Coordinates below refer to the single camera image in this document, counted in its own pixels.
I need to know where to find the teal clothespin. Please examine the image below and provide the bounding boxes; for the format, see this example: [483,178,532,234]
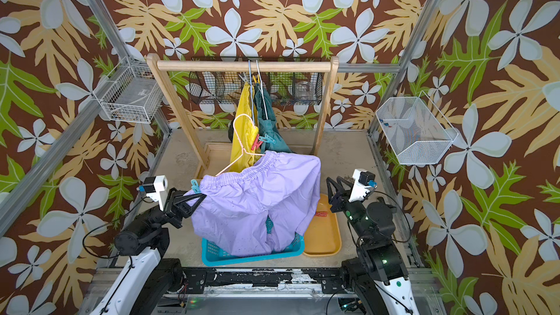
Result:
[190,179,201,194]

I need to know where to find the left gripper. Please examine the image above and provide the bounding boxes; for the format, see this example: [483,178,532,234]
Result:
[136,192,204,233]

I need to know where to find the teal plastic basket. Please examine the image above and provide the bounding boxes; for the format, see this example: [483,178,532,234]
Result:
[201,218,305,267]

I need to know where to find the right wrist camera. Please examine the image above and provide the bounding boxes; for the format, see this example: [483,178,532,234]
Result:
[349,169,378,203]

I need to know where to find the black mesh basket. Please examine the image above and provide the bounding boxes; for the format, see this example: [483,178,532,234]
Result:
[185,71,324,106]

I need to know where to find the pink wire hanger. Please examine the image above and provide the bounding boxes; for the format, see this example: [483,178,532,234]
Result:
[217,114,264,176]

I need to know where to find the white wire basket right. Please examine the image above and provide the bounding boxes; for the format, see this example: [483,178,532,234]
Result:
[376,92,459,166]

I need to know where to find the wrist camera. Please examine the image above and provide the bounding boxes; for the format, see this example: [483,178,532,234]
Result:
[138,175,168,211]
[349,169,378,203]

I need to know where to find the green shorts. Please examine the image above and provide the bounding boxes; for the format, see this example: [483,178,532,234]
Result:
[254,88,292,153]

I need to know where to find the white wire basket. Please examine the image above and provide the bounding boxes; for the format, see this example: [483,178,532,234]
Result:
[98,58,163,124]
[376,92,459,166]

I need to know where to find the yellow plastic tray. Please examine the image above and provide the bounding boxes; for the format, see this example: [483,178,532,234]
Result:
[303,194,342,258]

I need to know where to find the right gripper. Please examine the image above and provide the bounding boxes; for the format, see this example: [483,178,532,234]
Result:
[327,177,373,247]

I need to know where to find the purple shorts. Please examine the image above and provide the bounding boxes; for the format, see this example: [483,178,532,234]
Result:
[191,151,322,258]

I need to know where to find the yellow shorts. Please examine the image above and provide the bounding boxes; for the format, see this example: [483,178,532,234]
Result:
[229,84,259,173]

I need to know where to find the black mounting rail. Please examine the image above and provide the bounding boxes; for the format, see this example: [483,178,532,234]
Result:
[143,266,382,295]

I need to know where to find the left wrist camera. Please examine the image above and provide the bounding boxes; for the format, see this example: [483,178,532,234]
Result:
[138,175,168,211]

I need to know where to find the blue clothespin on green shorts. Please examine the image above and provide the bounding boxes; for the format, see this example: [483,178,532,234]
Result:
[259,134,276,144]

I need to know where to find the white wire hanger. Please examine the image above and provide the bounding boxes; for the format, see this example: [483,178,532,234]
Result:
[255,60,268,120]

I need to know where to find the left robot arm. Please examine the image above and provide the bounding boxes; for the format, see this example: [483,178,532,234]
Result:
[91,188,207,314]

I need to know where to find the white wire basket left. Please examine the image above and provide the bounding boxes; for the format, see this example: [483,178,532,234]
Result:
[98,58,163,124]

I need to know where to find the wooden clothes rack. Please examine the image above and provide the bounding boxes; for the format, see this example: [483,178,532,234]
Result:
[146,53,340,179]

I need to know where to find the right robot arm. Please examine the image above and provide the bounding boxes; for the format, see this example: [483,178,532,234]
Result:
[326,170,420,314]

